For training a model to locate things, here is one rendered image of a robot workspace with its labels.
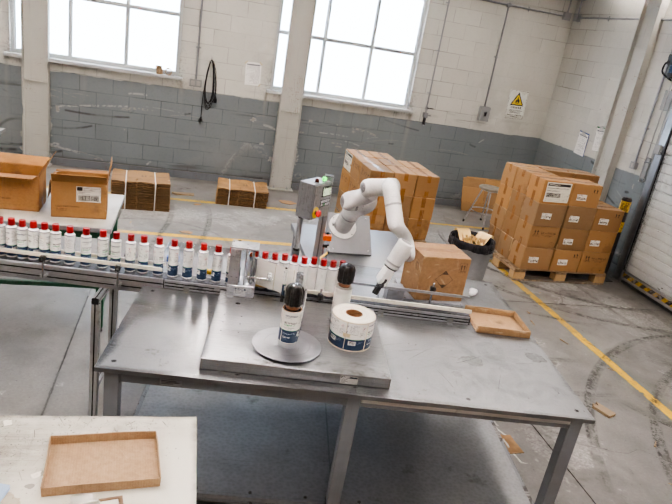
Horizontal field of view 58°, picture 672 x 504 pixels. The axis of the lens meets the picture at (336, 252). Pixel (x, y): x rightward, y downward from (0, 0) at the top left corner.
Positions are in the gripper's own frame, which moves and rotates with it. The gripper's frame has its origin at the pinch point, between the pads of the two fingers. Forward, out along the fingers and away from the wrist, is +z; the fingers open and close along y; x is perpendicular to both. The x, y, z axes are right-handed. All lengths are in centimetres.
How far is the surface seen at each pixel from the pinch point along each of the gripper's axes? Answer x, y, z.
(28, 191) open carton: -206, -98, 78
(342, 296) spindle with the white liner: -23.6, 32.2, -0.3
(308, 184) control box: -60, -1, -34
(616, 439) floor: 204, -23, 26
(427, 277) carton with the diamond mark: 27.4, -16.5, -15.2
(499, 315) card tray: 76, -12, -16
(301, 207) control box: -57, -2, -21
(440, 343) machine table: 33.5, 30.7, -0.1
